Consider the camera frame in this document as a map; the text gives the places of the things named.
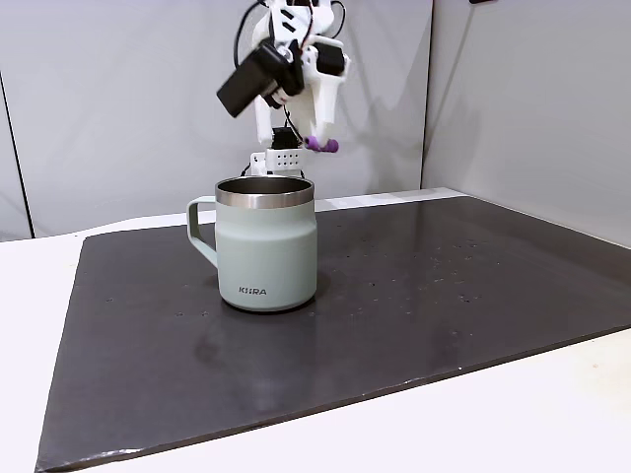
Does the pale green steel-rimmed mug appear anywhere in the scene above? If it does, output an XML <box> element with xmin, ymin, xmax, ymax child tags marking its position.
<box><xmin>186</xmin><ymin>175</ymin><xmax>318</xmax><ymax>313</ymax></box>

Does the purple pen grip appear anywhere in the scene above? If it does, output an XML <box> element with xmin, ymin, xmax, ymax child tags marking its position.
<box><xmin>304</xmin><ymin>136</ymin><xmax>340</xmax><ymax>155</ymax></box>

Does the dark grey table mat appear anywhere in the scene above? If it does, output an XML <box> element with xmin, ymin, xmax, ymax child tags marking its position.
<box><xmin>34</xmin><ymin>196</ymin><xmax>631</xmax><ymax>473</ymax></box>

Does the black camera box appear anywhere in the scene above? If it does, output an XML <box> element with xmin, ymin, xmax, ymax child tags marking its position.
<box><xmin>216</xmin><ymin>40</ymin><xmax>306</xmax><ymax>119</ymax></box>

